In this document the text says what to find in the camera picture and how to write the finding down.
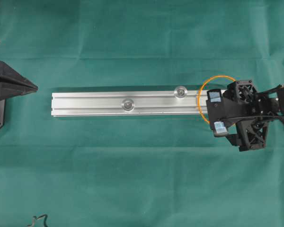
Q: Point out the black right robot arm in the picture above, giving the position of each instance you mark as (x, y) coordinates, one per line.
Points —
(277, 92)

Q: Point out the aluminium extrusion rail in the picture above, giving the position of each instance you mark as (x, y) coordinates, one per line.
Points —
(109, 103)

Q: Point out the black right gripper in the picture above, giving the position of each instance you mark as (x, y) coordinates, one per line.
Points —
(246, 109)

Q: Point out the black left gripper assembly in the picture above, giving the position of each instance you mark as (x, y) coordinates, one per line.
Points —
(12, 84)

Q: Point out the green table cloth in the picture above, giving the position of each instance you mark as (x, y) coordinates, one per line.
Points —
(137, 171)

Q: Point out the orange rubber band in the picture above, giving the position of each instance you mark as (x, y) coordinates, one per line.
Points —
(201, 89)

